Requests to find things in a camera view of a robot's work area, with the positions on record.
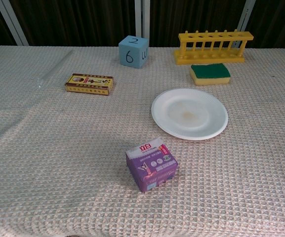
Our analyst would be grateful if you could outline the green yellow sponge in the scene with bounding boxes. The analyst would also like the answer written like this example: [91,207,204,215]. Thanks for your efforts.
[189,63,232,86]

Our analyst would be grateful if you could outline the white paper plate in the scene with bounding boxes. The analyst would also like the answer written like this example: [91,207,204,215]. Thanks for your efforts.
[151,88,229,141]

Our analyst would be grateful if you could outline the purple soap box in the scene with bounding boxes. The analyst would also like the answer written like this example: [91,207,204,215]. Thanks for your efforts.
[125,137,178,193]

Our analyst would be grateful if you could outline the yellow and brown carton box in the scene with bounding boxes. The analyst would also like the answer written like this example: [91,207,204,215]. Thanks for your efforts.
[64,73,114,96]

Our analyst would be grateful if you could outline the blue foam number cube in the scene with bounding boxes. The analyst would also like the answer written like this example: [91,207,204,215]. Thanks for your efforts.
[118,35,149,68]

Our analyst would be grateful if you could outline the yellow test tube rack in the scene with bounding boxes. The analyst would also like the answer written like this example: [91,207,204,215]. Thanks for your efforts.
[173,29,254,66]

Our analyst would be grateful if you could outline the beige woven tablecloth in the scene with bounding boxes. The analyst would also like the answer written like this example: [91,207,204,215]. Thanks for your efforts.
[0,45,285,237]

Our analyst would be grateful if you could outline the clear glass test tube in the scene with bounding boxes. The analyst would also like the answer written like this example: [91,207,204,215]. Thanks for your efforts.
[37,50,74,89]

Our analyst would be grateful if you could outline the black pleated curtain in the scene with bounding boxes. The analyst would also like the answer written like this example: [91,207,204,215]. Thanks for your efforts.
[0,0,285,53]

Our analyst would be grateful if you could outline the white frame post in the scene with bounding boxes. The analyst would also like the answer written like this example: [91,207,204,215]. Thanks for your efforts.
[0,0,30,46]
[233,0,257,49]
[134,0,144,46]

